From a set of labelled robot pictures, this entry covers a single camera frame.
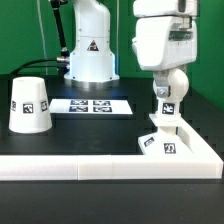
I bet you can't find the white lamp bulb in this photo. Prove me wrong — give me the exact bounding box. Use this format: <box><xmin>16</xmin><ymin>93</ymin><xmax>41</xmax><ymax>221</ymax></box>
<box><xmin>156</xmin><ymin>68</ymin><xmax>189</xmax><ymax>121</ymax></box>

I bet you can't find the black cable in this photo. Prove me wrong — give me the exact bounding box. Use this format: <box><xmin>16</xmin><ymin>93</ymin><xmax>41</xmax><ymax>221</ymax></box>
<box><xmin>10</xmin><ymin>57</ymin><xmax>70</xmax><ymax>75</ymax></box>

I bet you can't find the white marker tag plate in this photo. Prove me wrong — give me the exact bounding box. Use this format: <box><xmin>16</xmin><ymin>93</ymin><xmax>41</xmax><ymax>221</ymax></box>
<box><xmin>50</xmin><ymin>99</ymin><xmax>132</xmax><ymax>115</ymax></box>

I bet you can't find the white lamp shade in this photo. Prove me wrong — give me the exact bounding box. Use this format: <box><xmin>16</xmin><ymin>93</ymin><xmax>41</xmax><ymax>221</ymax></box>
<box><xmin>9</xmin><ymin>77</ymin><xmax>52</xmax><ymax>134</ymax></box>

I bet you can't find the white lamp base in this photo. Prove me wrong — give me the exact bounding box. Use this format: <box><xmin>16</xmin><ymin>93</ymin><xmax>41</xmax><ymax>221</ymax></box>
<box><xmin>138</xmin><ymin>114</ymin><xmax>192</xmax><ymax>158</ymax></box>

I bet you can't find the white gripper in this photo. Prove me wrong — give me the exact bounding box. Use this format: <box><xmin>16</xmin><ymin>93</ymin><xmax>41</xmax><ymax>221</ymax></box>
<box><xmin>132</xmin><ymin>16</ymin><xmax>197</xmax><ymax>98</ymax></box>

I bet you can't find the white L-shaped corner fence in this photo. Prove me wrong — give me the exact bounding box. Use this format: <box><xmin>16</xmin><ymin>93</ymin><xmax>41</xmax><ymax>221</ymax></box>
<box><xmin>0</xmin><ymin>124</ymin><xmax>223</xmax><ymax>181</ymax></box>

